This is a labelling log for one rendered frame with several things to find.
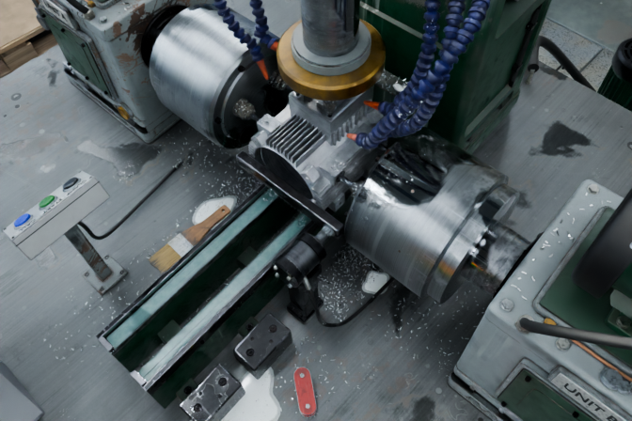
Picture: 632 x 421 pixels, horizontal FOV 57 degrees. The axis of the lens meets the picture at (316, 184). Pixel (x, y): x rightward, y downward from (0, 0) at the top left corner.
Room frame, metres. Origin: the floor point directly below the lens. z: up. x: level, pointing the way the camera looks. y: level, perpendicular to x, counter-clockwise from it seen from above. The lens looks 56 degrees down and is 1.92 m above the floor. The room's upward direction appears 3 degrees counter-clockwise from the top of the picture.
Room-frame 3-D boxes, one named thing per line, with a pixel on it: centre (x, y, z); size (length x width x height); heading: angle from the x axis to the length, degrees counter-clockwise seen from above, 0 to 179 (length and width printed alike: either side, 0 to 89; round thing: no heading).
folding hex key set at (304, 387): (0.29, 0.04, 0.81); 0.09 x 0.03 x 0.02; 8
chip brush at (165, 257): (0.63, 0.28, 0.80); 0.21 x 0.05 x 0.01; 132
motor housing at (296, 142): (0.69, -0.01, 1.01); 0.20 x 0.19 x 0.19; 136
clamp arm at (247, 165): (0.59, 0.05, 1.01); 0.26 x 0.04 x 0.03; 46
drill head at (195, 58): (0.91, 0.21, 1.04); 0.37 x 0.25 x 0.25; 46
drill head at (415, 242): (0.49, -0.21, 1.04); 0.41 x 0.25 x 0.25; 46
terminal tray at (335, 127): (0.72, -0.04, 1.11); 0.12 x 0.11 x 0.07; 136
